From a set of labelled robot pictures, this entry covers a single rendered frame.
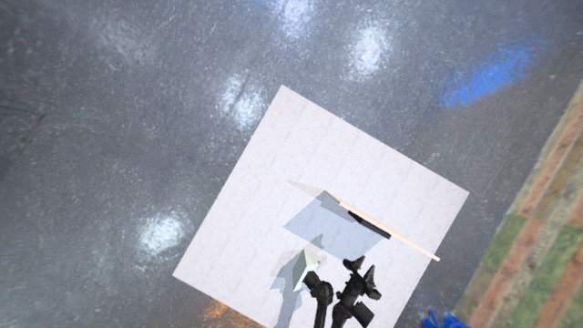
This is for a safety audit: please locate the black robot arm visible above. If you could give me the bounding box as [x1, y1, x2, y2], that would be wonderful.
[302, 271, 374, 328]

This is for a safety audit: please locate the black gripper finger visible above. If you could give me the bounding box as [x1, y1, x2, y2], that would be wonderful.
[363, 264, 376, 287]
[348, 256, 366, 270]

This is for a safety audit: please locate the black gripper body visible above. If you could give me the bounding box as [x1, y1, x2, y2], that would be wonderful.
[343, 259, 382, 301]

